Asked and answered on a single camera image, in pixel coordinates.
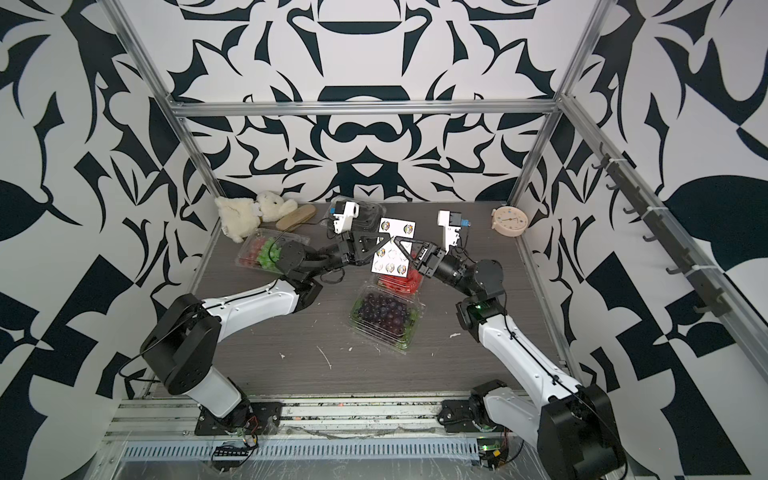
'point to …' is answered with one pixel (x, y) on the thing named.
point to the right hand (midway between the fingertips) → (395, 245)
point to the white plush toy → (240, 217)
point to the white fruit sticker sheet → (391, 260)
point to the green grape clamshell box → (259, 248)
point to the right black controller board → (491, 452)
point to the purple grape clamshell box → (385, 318)
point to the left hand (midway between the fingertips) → (385, 235)
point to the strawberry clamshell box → (408, 286)
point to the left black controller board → (227, 457)
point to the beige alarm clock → (509, 221)
